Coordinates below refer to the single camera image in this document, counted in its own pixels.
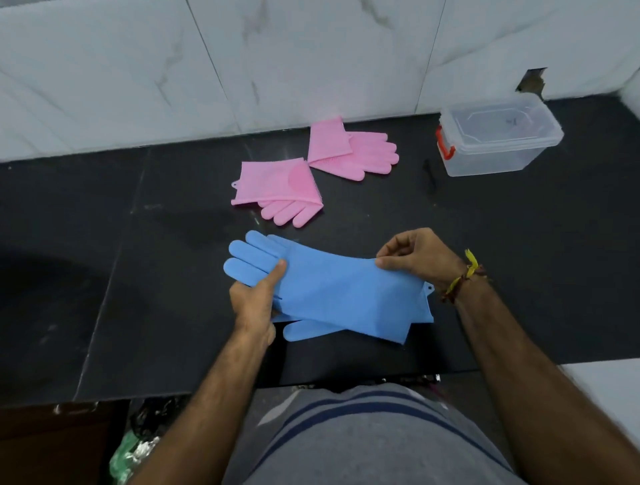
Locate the person's left forearm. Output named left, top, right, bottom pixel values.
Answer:
left=127, top=327, right=276, bottom=485

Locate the pink rubber glove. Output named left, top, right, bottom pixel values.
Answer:
left=307, top=116, right=401, bottom=183
left=231, top=157, right=325, bottom=229

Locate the person's right forearm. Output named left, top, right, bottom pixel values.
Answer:
left=452, top=279, right=640, bottom=485

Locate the brown bead bracelet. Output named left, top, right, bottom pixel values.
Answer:
left=439, top=267, right=489, bottom=304

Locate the person's right hand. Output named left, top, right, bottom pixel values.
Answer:
left=375, top=227, right=469, bottom=296

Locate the transparent box lid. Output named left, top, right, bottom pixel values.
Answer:
left=439, top=92, right=565, bottom=151

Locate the green plastic bag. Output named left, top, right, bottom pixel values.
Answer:
left=109, top=430, right=143, bottom=485

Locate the blue rubber glove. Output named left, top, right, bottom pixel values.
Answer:
left=223, top=229, right=426, bottom=346
left=272, top=280, right=435, bottom=344

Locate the brown wooden cabinet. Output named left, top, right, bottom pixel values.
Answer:
left=0, top=399, right=131, bottom=485

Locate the transparent plastic box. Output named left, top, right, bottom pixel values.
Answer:
left=435, top=125, right=559, bottom=179

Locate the person's left hand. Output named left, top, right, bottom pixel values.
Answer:
left=229, top=258, right=289, bottom=349

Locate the yellow thread wristband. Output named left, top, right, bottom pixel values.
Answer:
left=445, top=248, right=481, bottom=296

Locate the crumpled aluminium foil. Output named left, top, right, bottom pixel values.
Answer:
left=127, top=437, right=161, bottom=466

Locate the grey striped shirt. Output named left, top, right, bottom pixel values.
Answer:
left=222, top=382, right=526, bottom=485

